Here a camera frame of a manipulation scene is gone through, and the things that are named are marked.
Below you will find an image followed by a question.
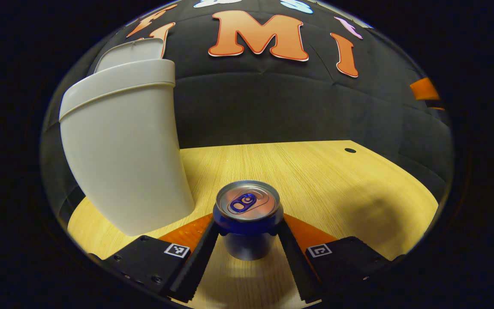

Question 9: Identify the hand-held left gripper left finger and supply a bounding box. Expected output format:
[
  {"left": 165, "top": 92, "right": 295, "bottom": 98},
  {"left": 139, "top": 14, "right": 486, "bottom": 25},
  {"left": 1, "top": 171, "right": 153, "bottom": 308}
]
[{"left": 87, "top": 213, "right": 221, "bottom": 303}]

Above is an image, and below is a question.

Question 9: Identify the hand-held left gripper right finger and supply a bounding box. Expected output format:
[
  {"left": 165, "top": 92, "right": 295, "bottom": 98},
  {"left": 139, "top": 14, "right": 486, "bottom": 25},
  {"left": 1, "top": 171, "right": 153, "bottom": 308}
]
[{"left": 276, "top": 213, "right": 406, "bottom": 303}]

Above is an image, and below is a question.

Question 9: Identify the white desktop garbage bin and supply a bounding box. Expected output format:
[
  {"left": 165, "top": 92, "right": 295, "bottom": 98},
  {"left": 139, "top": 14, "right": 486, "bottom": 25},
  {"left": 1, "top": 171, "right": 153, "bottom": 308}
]
[{"left": 59, "top": 38, "right": 196, "bottom": 237}]

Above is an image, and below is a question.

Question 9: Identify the wooden desktop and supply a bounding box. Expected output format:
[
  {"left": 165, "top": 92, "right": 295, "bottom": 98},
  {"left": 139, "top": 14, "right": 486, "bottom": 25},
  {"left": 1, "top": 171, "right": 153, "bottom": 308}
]
[{"left": 67, "top": 140, "right": 439, "bottom": 309}]

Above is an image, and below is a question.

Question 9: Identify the blue pop can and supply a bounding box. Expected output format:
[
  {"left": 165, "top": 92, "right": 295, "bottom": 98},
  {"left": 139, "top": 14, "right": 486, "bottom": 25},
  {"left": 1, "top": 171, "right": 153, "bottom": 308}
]
[{"left": 213, "top": 180, "right": 284, "bottom": 261}]

